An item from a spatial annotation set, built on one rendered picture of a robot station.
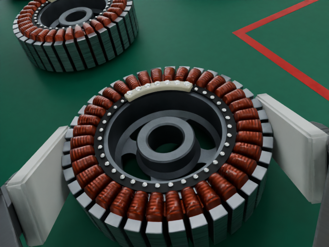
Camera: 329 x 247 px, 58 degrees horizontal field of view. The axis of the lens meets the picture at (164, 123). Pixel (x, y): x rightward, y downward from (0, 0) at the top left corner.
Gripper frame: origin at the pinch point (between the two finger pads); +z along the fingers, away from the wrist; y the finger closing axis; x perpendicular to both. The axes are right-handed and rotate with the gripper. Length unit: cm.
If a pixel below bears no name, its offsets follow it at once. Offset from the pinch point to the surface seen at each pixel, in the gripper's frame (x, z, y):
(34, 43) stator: 6.5, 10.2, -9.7
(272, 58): 2.2, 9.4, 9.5
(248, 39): 3.8, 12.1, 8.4
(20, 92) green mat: 2.8, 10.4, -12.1
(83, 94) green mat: 1.9, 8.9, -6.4
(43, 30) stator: 7.4, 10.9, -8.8
